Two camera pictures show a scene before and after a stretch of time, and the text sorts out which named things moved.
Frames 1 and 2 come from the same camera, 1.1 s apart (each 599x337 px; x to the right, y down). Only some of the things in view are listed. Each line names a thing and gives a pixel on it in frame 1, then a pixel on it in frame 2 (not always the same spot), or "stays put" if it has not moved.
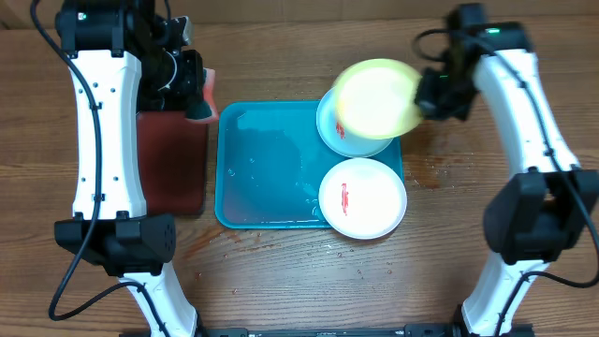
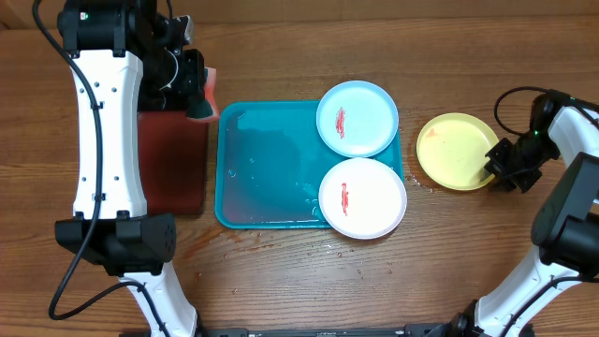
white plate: (362, 198) stays put
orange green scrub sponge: (205, 110) stays put
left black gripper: (189, 89) stays put
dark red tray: (172, 152) stays put
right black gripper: (428, 109) to (504, 178)
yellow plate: (375, 99) to (451, 149)
